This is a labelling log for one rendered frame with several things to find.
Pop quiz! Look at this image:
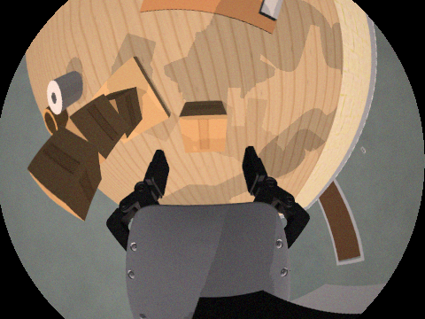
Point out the dark brown open cylinder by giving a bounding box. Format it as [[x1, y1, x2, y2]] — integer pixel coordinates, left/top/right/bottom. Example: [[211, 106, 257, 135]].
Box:
[[43, 106, 68, 135]]

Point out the tan square wooden board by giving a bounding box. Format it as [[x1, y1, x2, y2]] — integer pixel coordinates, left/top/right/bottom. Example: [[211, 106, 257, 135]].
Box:
[[91, 57, 171, 143]]

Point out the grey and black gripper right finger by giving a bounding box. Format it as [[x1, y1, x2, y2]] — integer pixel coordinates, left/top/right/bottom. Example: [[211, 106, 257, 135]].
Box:
[[242, 146, 310, 248]]

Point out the brown cube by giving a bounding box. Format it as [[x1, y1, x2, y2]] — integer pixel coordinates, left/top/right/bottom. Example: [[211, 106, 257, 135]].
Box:
[[27, 126, 102, 221], [106, 87, 143, 139], [179, 101, 228, 153], [66, 94, 129, 164]]

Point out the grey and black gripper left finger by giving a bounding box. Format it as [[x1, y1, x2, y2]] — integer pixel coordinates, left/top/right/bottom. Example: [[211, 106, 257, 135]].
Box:
[[106, 150, 169, 251]]

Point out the brown clipboard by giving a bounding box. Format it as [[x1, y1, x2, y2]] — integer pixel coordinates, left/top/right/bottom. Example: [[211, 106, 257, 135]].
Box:
[[140, 0, 283, 34]]

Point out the grey cylinder with white top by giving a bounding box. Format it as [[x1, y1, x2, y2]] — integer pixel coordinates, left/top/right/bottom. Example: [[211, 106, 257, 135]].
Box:
[[47, 71, 83, 114]]

